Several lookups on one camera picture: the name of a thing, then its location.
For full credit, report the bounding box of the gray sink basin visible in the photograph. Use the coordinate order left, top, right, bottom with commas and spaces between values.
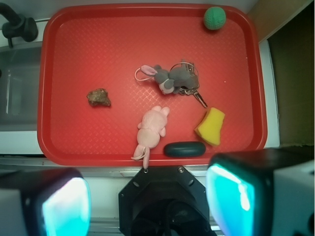
0, 42, 42, 131

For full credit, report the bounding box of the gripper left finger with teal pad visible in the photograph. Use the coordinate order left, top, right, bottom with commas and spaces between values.
0, 168, 92, 236

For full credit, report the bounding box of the dark oval stone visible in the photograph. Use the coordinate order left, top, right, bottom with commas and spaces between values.
163, 141, 206, 158

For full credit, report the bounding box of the black faucet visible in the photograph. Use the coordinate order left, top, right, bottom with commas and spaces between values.
0, 2, 38, 49

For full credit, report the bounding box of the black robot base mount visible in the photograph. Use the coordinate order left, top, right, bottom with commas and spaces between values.
118, 166, 216, 236

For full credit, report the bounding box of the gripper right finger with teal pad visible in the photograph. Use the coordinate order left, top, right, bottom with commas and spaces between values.
206, 147, 315, 236

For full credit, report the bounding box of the brown rock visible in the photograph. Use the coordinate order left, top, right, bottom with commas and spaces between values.
87, 88, 111, 107

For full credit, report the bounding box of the yellow sponge wedge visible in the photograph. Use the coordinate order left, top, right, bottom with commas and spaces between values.
194, 107, 225, 147

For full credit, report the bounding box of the red plastic tray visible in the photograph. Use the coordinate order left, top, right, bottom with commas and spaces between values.
37, 3, 267, 166

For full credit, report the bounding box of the green textured ball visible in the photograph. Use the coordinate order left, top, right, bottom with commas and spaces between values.
203, 6, 226, 30

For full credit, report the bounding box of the silver key ring with keys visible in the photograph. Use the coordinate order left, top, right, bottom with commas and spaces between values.
169, 61, 208, 108

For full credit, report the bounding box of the gray plush bunny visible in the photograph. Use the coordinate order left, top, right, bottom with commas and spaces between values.
134, 61, 199, 94

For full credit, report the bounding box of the pink plush bunny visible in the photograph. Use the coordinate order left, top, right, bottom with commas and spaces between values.
132, 106, 170, 170

